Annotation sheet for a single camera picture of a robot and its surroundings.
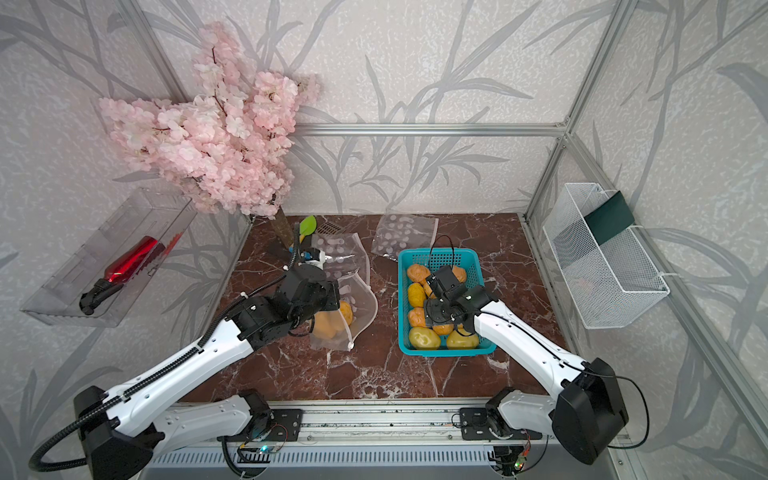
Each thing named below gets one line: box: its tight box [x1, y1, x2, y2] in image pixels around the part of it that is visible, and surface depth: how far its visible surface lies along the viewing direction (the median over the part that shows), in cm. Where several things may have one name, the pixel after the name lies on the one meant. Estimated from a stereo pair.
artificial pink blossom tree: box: [99, 22, 320, 249], surface depth 70 cm
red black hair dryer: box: [80, 236, 166, 315], surface depth 64 cm
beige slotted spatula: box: [316, 221, 342, 236], surface depth 118 cm
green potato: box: [447, 329, 479, 350], surface depth 85 cm
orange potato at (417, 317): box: [408, 306, 426, 327], surface depth 88 cm
